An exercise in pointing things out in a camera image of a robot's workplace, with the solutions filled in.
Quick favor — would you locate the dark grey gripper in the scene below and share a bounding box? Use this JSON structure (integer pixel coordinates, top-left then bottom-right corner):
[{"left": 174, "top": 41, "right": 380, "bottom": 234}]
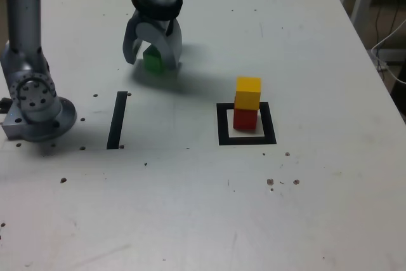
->
[{"left": 122, "top": 12, "right": 183, "bottom": 70}]

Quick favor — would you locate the green cube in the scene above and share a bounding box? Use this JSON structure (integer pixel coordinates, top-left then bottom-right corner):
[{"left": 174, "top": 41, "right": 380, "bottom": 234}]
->
[{"left": 142, "top": 45, "right": 165, "bottom": 74}]

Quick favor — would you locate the yellow cube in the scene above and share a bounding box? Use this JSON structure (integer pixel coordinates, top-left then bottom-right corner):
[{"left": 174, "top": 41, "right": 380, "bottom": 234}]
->
[{"left": 233, "top": 76, "right": 263, "bottom": 112}]

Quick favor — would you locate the red cube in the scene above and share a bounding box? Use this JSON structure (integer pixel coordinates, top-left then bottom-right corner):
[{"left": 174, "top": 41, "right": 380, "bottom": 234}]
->
[{"left": 233, "top": 107, "right": 259, "bottom": 131}]

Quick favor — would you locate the black tape square outline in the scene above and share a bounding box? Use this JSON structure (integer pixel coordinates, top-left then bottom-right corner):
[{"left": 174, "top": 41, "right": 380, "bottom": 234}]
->
[{"left": 216, "top": 102, "right": 277, "bottom": 147}]

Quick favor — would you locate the black tape strip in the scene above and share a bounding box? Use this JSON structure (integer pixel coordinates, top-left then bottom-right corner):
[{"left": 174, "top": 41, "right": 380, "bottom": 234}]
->
[{"left": 106, "top": 91, "right": 128, "bottom": 150}]

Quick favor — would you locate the thin black cable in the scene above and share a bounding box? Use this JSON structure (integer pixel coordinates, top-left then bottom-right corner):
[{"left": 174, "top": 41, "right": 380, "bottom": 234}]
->
[{"left": 375, "top": 4, "right": 401, "bottom": 46}]

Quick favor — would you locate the white cable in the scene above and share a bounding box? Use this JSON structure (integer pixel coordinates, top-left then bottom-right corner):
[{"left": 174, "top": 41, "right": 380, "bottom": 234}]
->
[{"left": 370, "top": 18, "right": 406, "bottom": 84}]

